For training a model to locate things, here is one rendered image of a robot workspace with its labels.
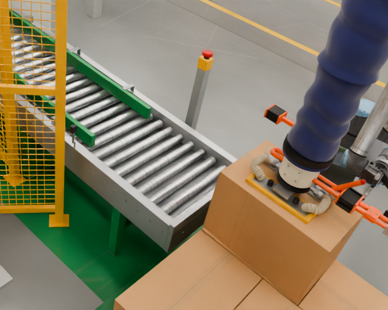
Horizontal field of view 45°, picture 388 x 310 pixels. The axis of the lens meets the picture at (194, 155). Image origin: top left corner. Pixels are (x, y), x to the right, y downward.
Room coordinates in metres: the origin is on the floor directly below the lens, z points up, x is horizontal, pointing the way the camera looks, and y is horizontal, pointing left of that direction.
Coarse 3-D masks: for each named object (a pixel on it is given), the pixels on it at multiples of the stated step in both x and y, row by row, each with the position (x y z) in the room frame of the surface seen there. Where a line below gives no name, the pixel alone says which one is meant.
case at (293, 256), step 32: (224, 192) 1.60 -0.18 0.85; (256, 192) 1.56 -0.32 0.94; (224, 224) 1.57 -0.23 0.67; (256, 224) 1.49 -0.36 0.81; (288, 224) 1.42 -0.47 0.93; (320, 224) 1.46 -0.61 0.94; (352, 224) 1.51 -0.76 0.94; (256, 256) 1.46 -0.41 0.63; (288, 256) 1.39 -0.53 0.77; (320, 256) 1.33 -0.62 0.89; (288, 288) 1.35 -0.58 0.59
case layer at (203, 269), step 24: (192, 240) 1.53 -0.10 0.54; (216, 240) 1.57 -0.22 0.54; (168, 264) 1.35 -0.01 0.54; (192, 264) 1.38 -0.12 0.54; (216, 264) 1.42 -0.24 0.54; (240, 264) 1.46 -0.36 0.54; (336, 264) 1.61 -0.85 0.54; (144, 288) 1.19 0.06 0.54; (168, 288) 1.22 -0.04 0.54; (192, 288) 1.25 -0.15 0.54; (216, 288) 1.29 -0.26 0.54; (240, 288) 1.32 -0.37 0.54; (264, 288) 1.35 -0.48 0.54; (312, 288) 1.42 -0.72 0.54; (336, 288) 1.46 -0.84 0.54; (360, 288) 1.50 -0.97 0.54
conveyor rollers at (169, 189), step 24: (24, 48) 2.85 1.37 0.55; (72, 72) 2.77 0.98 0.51; (24, 96) 2.33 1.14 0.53; (48, 96) 2.39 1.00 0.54; (72, 96) 2.45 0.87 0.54; (96, 96) 2.51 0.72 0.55; (96, 120) 2.28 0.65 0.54; (120, 120) 2.34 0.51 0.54; (144, 120) 2.40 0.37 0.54; (96, 144) 2.05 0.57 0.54; (120, 144) 2.11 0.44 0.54; (144, 144) 2.16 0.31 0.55; (168, 144) 2.22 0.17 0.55; (192, 144) 2.28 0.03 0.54; (120, 168) 1.90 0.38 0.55; (144, 168) 1.95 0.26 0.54; (144, 192) 1.78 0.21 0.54; (168, 192) 1.82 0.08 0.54; (192, 192) 1.86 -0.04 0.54
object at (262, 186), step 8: (256, 184) 1.59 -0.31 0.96; (264, 184) 1.60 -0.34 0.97; (272, 184) 1.59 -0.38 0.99; (264, 192) 1.56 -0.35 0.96; (272, 192) 1.56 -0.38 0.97; (272, 200) 1.53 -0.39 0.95; (280, 200) 1.53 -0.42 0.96; (288, 200) 1.53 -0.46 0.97; (296, 200) 1.52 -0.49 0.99; (288, 208) 1.49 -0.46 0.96; (296, 208) 1.50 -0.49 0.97; (296, 216) 1.47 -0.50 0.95; (304, 216) 1.46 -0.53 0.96; (312, 216) 1.48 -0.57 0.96
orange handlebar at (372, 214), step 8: (288, 120) 1.98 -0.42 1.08; (272, 152) 1.70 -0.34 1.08; (280, 152) 1.72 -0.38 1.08; (280, 160) 1.67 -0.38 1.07; (320, 176) 1.61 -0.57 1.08; (320, 184) 1.56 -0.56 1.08; (328, 192) 1.54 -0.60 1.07; (336, 192) 1.53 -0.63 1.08; (360, 208) 1.47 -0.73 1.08; (368, 208) 1.49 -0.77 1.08; (368, 216) 1.44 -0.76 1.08; (376, 216) 1.44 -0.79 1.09; (384, 216) 1.46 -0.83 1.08; (384, 224) 1.41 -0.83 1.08
